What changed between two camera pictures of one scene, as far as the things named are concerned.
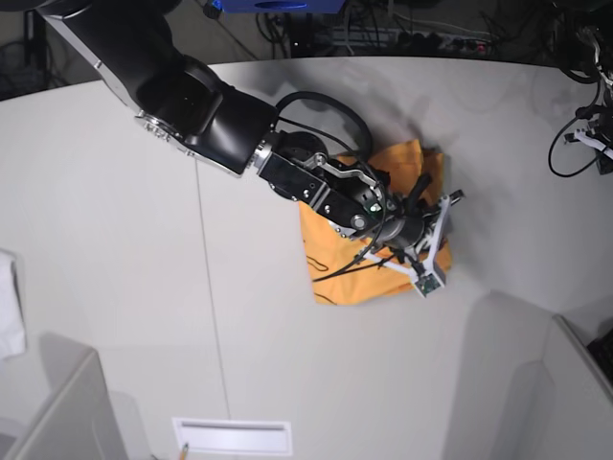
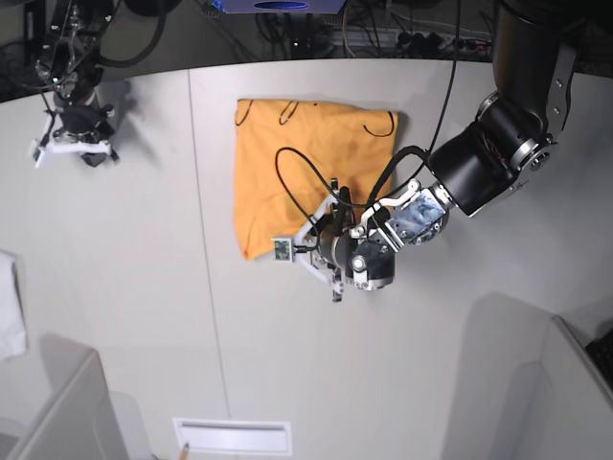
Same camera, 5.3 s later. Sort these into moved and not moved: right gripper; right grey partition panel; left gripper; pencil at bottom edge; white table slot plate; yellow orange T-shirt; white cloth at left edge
Moved: yellow orange T-shirt; left gripper; right gripper
Not moved: white cloth at left edge; right grey partition panel; white table slot plate; pencil at bottom edge
